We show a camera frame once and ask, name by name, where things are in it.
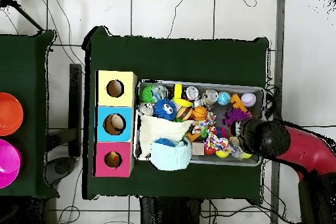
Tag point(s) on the blue fuzzy ball with eyes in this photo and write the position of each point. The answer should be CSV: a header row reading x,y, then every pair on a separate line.
x,y
166,109

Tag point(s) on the cream yellow waffle cloth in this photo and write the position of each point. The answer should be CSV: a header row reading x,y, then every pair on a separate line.
x,y
157,128

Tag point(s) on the blue spiky ball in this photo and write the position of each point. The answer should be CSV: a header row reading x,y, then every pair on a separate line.
x,y
165,142

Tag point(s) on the mint green waffle cloth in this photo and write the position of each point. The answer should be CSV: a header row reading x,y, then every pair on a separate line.
x,y
170,156

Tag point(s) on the colourful patterned cloth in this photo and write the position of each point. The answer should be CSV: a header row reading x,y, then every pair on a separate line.
x,y
202,127
215,141

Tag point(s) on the purple spiky ball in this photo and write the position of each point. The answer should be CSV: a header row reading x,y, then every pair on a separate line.
x,y
236,116

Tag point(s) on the yellow plush duck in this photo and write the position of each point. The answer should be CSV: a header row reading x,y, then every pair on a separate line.
x,y
113,159

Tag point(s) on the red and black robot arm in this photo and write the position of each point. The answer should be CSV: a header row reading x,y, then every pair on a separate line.
x,y
294,145

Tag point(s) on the wooden box with three holes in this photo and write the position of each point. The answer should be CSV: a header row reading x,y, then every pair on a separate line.
x,y
116,106

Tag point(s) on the yellow plastic block toy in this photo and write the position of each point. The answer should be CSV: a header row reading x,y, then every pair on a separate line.
x,y
179,93

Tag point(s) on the green spiky ball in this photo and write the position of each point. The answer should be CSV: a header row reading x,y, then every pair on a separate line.
x,y
148,94

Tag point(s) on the silver metal can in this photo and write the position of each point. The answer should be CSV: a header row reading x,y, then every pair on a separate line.
x,y
192,92

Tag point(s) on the small orange basketball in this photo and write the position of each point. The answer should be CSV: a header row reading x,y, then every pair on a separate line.
x,y
200,113

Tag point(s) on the wooden cube block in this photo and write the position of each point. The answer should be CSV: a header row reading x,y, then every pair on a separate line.
x,y
198,149

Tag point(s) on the dark green table cloth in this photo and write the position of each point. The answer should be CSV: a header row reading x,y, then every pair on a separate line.
x,y
178,56
26,77

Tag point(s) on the globe print ball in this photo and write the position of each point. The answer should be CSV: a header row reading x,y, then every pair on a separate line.
x,y
224,98

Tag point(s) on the yellow ball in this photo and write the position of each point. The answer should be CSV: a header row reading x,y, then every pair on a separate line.
x,y
222,154

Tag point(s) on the orange plastic block toy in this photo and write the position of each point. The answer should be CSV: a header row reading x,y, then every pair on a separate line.
x,y
239,102

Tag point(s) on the white baseball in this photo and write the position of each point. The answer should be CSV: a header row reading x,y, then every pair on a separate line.
x,y
249,100

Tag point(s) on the orange plate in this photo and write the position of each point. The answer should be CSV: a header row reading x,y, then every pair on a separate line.
x,y
9,113

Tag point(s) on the magenta plate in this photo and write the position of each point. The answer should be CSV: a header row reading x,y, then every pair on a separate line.
x,y
8,162

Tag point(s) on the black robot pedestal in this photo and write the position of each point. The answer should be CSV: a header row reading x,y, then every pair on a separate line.
x,y
173,213

